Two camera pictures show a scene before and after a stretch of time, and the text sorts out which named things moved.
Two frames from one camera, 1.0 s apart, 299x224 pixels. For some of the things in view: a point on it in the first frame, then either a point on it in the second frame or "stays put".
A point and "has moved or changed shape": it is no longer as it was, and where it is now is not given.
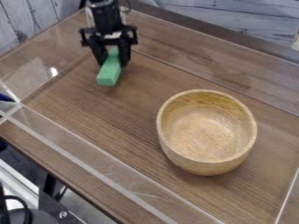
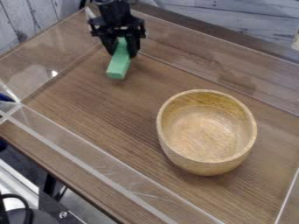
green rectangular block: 109,72 has moved or changed shape
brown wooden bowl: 207,130 stays put
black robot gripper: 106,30 → 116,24
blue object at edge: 5,98 stays put
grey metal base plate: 50,204 stays put
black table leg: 49,185 stays put
